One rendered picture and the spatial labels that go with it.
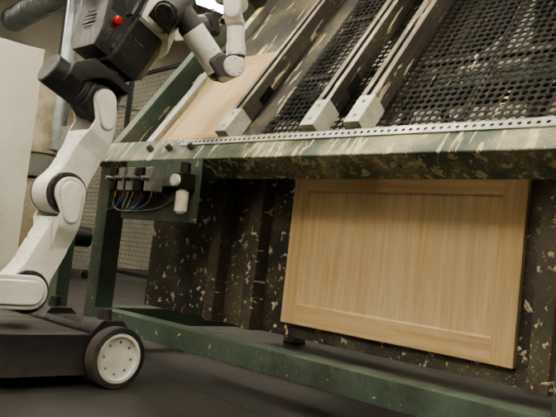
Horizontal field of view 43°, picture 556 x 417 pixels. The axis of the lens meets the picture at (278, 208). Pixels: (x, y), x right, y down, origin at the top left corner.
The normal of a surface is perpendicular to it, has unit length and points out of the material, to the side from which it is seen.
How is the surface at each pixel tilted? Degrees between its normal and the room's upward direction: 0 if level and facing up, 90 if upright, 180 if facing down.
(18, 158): 90
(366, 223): 90
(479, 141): 54
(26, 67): 90
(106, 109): 90
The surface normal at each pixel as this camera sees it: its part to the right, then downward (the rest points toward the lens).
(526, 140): -0.50, -0.68
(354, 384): -0.70, -0.12
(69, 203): 0.70, 0.03
